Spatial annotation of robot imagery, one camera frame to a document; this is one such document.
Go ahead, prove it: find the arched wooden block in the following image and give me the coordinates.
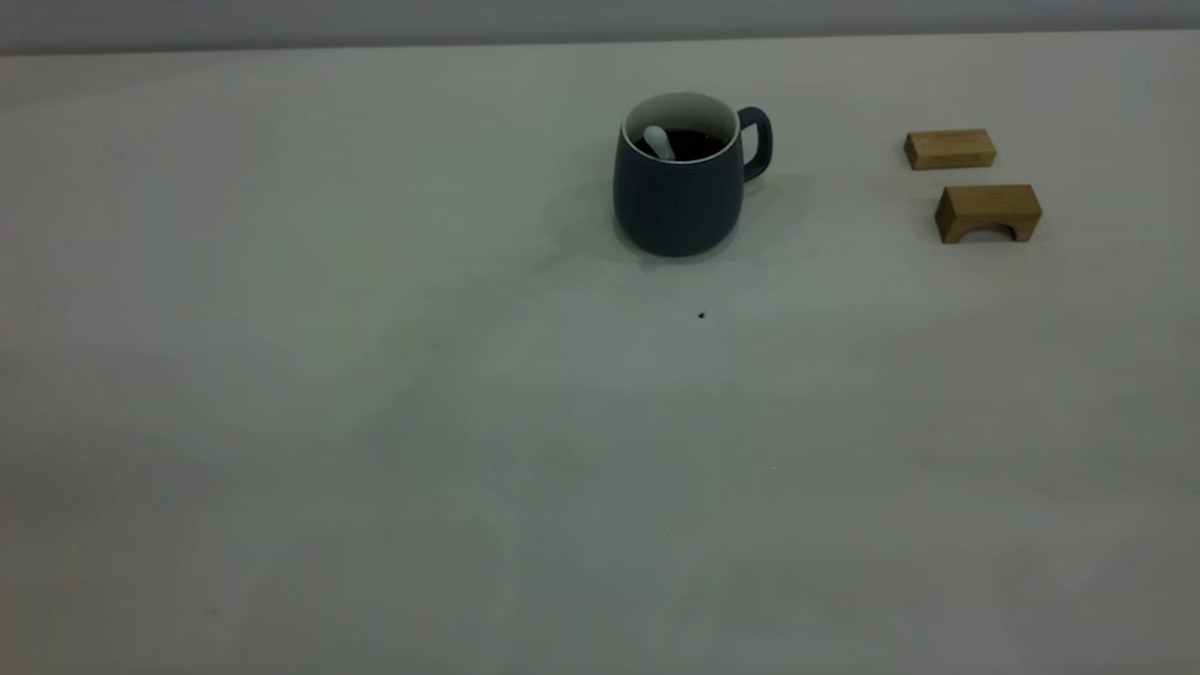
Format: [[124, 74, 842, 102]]
[[935, 184, 1043, 245]]

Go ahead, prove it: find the dark grey ceramic mug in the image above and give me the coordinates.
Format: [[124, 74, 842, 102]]
[[613, 91, 774, 259]]

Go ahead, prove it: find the flat rectangular wooden block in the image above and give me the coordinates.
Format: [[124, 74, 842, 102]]
[[904, 128, 998, 172]]

